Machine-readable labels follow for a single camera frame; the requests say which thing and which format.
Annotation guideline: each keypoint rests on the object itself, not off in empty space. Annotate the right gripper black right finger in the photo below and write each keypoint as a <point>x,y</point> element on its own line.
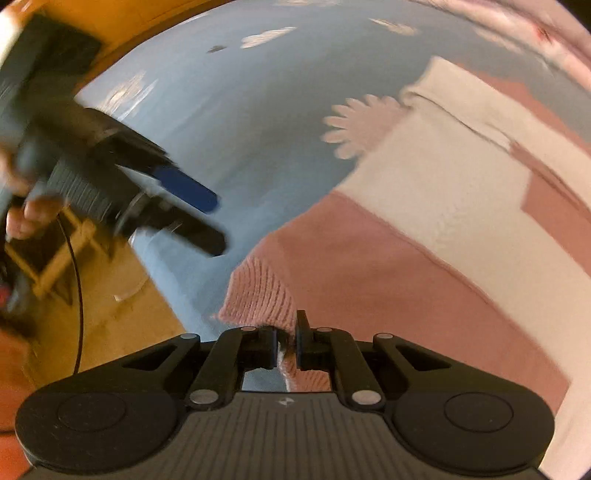
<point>364,375</point>

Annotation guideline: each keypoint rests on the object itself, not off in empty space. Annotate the blue floral bed sheet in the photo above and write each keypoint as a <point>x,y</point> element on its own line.
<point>239,99</point>

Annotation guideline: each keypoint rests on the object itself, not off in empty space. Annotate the person's left hand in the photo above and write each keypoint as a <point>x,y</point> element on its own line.
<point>23,222</point>

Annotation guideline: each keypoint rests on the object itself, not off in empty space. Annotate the wooden headboard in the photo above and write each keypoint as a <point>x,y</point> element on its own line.
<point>121,25</point>

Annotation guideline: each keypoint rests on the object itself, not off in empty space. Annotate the pink floral folded quilt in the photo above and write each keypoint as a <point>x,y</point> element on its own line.
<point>546,27</point>

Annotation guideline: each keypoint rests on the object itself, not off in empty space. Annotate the wooden stool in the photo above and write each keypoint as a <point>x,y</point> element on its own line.
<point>83,234</point>

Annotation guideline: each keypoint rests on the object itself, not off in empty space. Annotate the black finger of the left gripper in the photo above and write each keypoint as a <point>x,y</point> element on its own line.
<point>154,213</point>

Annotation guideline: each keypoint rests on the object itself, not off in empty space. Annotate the pink and white knit sweater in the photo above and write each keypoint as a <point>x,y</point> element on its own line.
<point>464,228</point>

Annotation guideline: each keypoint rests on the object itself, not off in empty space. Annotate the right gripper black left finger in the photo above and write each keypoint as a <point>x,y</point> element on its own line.
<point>206,375</point>

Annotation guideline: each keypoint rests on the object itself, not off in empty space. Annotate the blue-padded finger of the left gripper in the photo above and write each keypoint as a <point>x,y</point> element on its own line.
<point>180,184</point>

